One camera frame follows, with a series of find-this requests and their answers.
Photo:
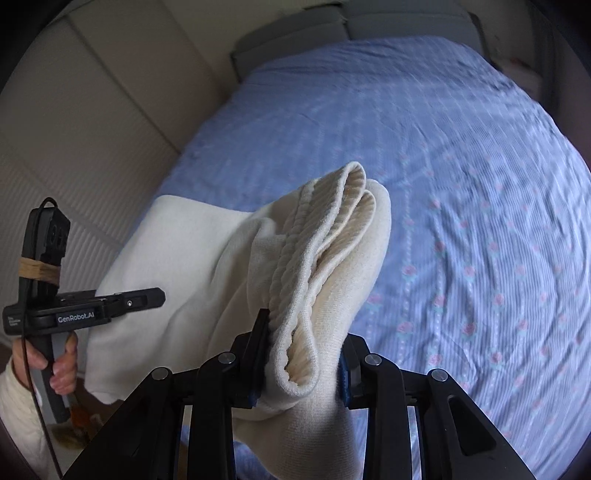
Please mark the person's left hand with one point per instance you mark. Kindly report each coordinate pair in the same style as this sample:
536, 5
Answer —
67, 364

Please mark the white bedside object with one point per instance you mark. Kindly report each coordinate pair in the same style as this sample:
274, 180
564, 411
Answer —
524, 76

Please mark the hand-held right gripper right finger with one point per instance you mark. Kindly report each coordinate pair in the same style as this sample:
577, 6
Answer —
344, 383

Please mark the cream towel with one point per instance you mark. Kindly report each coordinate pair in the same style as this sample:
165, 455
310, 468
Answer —
198, 258

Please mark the blue floral bed blanket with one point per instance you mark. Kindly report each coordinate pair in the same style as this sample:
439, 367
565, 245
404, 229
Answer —
461, 184

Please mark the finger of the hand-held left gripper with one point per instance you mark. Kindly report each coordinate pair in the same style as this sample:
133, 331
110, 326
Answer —
143, 299

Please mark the grey upholstered headboard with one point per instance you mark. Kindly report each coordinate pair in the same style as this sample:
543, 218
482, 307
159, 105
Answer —
286, 39

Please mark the orange brown fuzzy object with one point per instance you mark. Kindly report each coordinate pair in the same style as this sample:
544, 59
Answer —
81, 422

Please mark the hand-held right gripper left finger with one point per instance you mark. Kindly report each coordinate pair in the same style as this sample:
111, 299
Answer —
258, 341

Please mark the person's left forearm white sleeve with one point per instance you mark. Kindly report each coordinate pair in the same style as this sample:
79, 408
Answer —
18, 424

